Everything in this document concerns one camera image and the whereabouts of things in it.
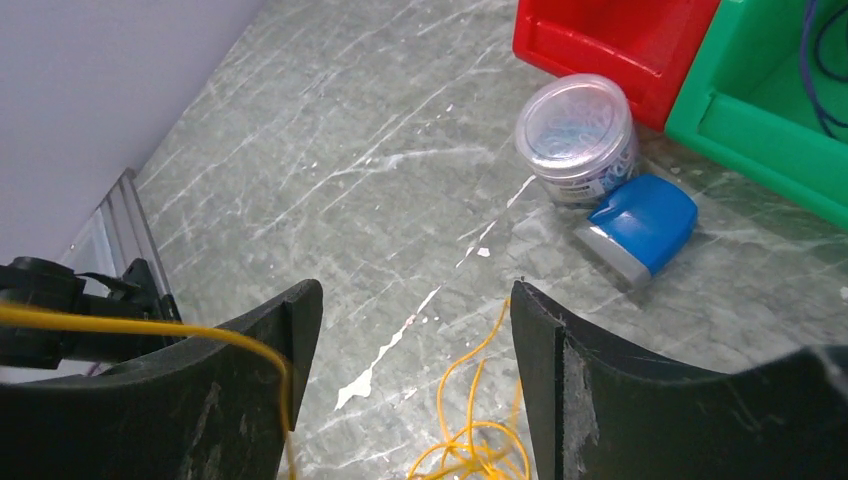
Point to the blue block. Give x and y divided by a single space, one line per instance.
639 228

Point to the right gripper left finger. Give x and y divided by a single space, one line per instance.
199 409

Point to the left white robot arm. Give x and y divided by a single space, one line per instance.
53 294

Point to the green plastic bin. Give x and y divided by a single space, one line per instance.
767 96

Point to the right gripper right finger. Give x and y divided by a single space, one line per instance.
602 407

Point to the clear plastic cup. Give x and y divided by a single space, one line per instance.
577 135

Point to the red plastic bin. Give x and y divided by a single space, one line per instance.
645 46

